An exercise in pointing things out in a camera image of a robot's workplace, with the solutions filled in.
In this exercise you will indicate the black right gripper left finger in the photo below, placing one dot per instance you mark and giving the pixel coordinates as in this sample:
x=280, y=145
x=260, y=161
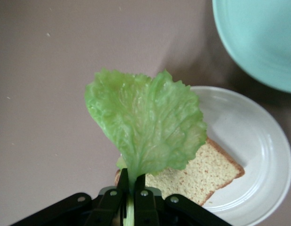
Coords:
x=107, y=207

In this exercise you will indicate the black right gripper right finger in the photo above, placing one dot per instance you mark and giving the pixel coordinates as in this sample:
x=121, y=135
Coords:
x=147, y=207

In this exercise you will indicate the brown bread slice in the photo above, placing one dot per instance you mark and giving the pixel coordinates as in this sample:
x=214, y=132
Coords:
x=206, y=174

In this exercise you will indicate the green lettuce leaf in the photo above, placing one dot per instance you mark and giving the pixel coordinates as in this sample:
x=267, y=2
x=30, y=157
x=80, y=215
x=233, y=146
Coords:
x=145, y=117

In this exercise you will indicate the beige plate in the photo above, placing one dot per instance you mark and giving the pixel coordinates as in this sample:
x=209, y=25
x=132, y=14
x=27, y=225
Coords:
x=253, y=131

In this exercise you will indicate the mint green plate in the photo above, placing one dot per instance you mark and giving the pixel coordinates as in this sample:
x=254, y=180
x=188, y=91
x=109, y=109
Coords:
x=260, y=35

